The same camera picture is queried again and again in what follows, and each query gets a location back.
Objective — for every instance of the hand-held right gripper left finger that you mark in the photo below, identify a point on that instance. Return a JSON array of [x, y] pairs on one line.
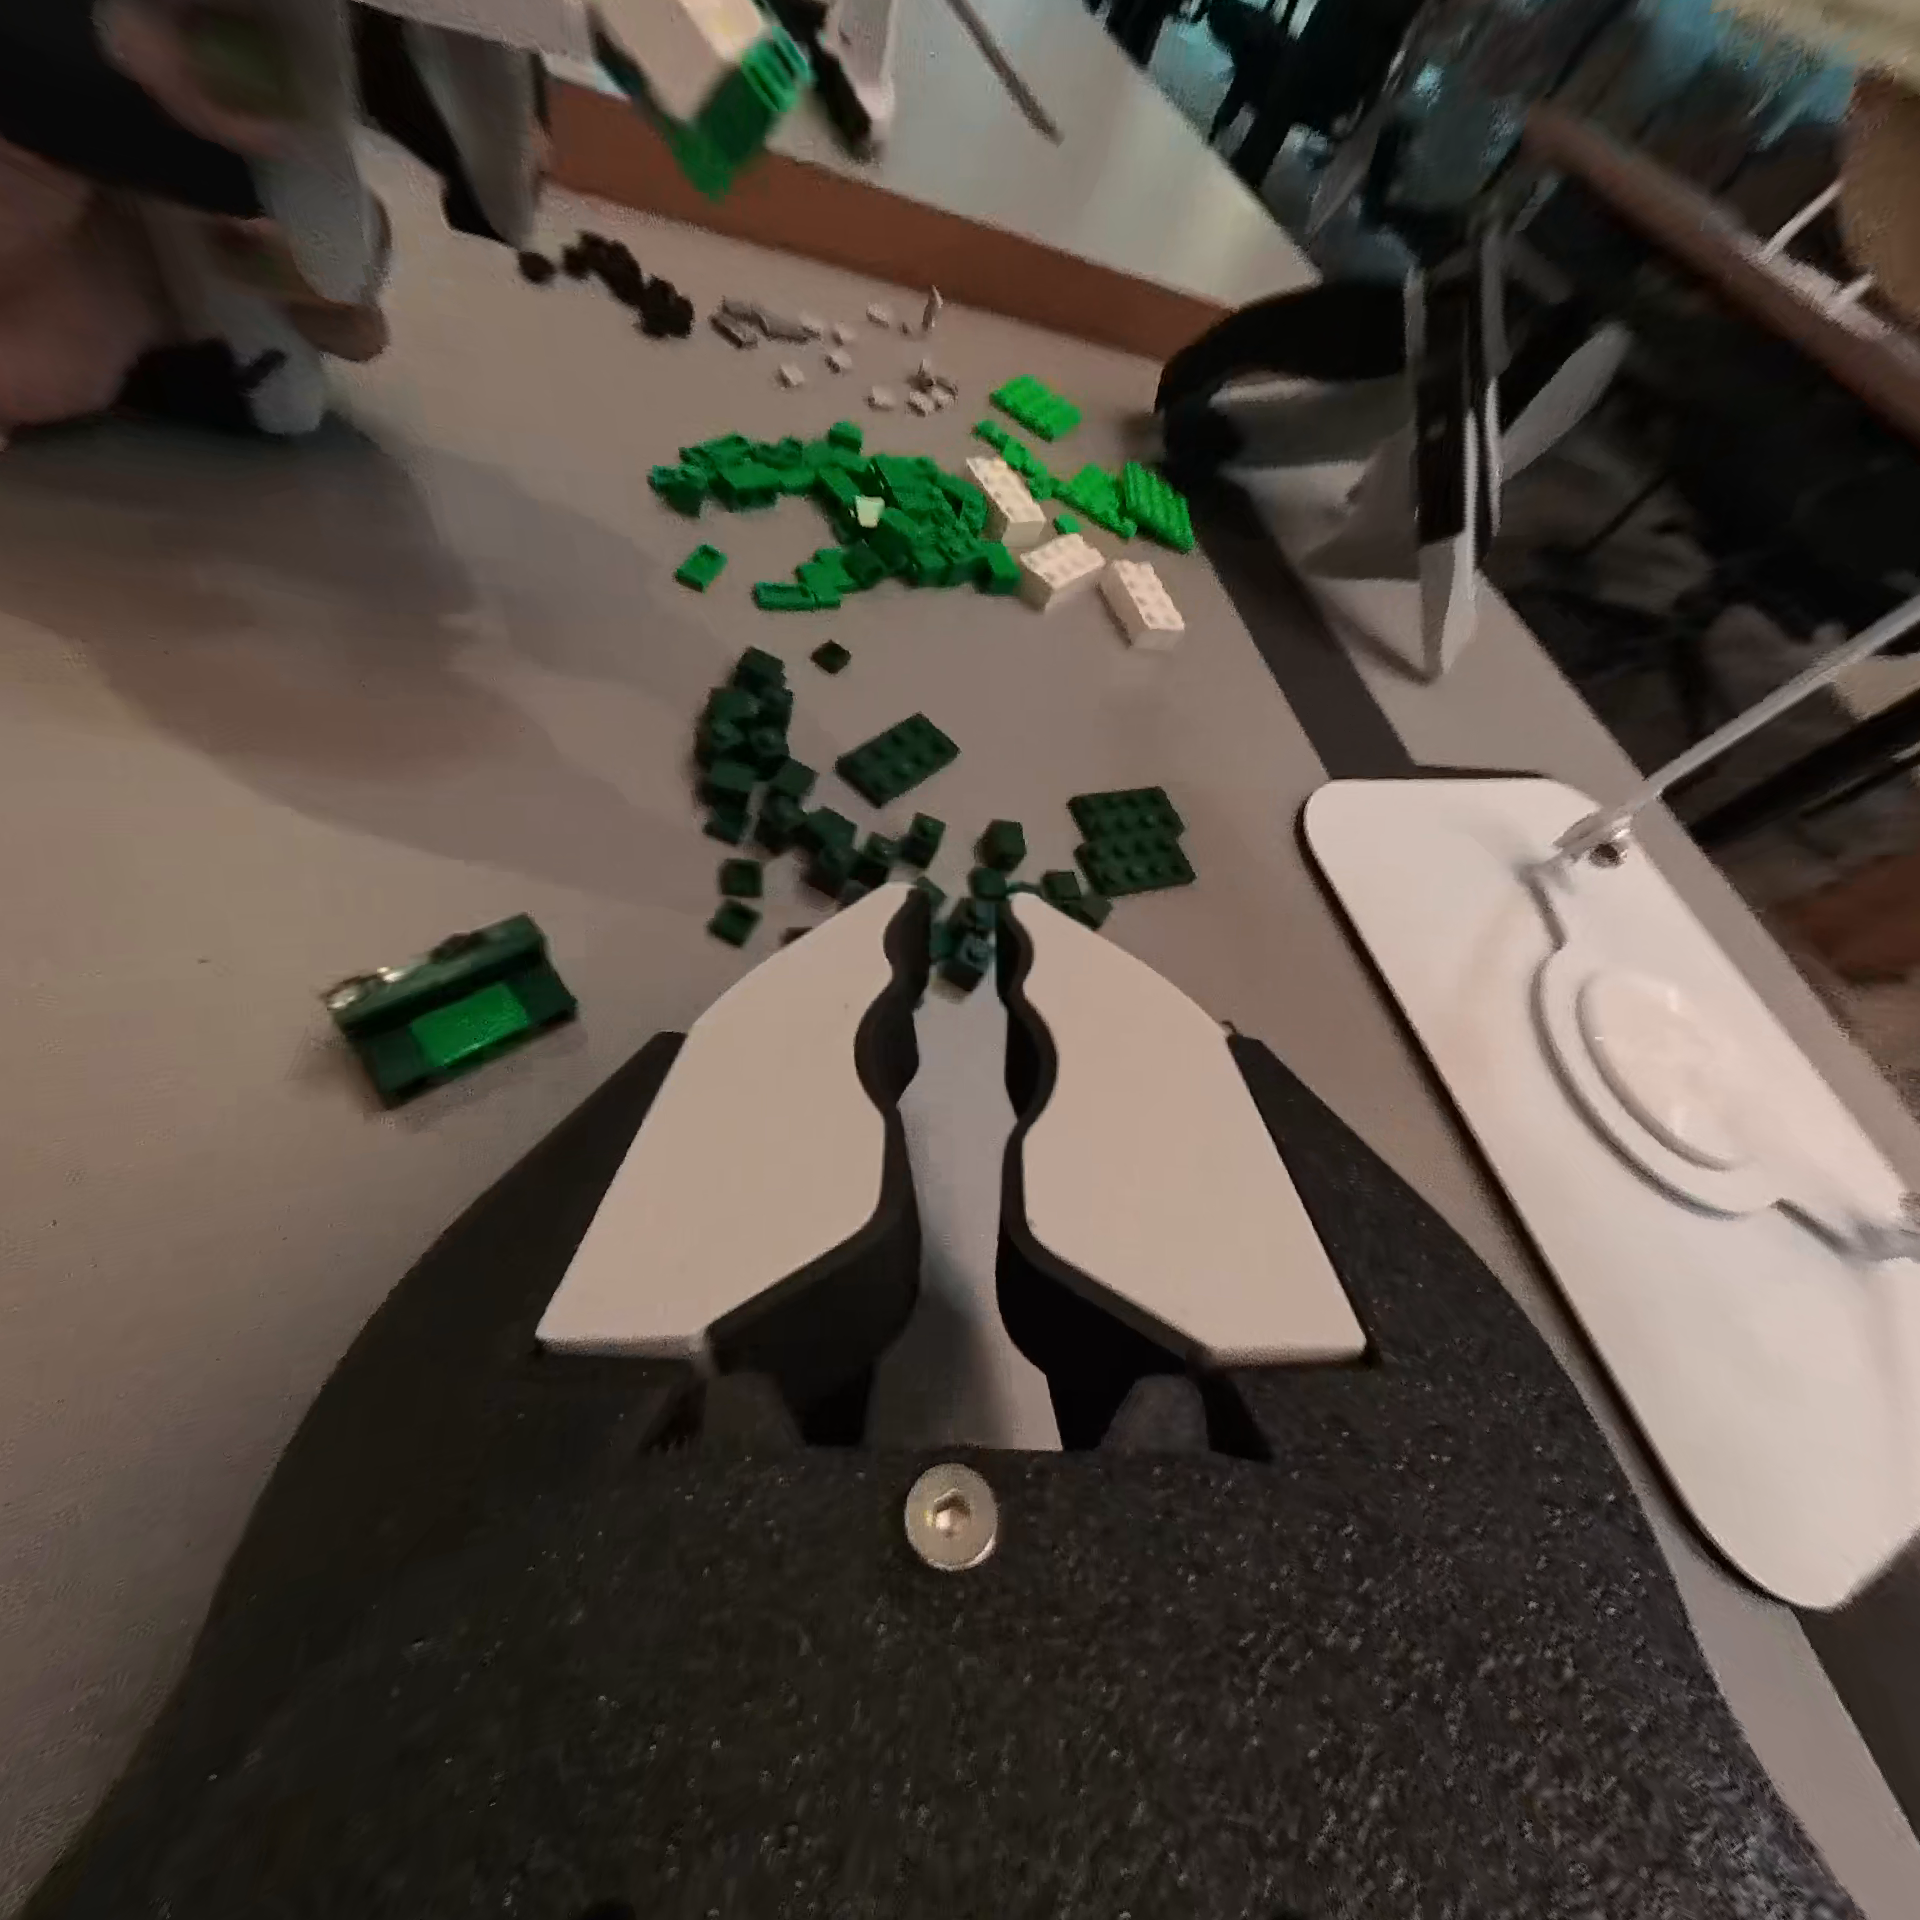
[[720, 1172]]

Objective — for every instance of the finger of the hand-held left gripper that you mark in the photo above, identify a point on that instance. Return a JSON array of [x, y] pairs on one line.
[[480, 106]]

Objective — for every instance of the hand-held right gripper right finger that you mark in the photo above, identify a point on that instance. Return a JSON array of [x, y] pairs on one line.
[[1186, 1185]]

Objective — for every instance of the green and white lego assembly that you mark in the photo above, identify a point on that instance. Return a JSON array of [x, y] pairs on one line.
[[734, 135]]

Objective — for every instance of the pile of dark green lego pieces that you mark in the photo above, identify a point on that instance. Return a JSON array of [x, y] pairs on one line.
[[902, 758]]

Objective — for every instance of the pile of black lego pieces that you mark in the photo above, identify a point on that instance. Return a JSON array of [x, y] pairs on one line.
[[639, 294]]

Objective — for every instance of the dark green lego subassembly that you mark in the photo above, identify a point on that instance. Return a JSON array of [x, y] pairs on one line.
[[464, 1037]]

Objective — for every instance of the pile of grey lego pieces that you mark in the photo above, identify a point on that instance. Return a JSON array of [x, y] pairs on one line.
[[751, 322]]

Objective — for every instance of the white lego brick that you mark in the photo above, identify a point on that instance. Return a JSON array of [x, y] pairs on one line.
[[1144, 604], [1010, 503], [1061, 567]]

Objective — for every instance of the pile of bright green lego pieces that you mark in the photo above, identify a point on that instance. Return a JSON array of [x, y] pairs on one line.
[[915, 511]]

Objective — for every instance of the person's left hand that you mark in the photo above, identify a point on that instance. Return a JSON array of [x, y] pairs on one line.
[[90, 270]]

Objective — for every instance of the white stand with dark base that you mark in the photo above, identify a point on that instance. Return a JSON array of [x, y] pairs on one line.
[[868, 61]]

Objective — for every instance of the black and white bag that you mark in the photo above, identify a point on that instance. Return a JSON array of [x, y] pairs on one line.
[[1395, 571]]

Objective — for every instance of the brown office desk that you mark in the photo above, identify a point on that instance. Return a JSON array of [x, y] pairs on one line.
[[1724, 255]]

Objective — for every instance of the tan chair with white frame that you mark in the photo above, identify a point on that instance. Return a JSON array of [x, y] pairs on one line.
[[1887, 181]]

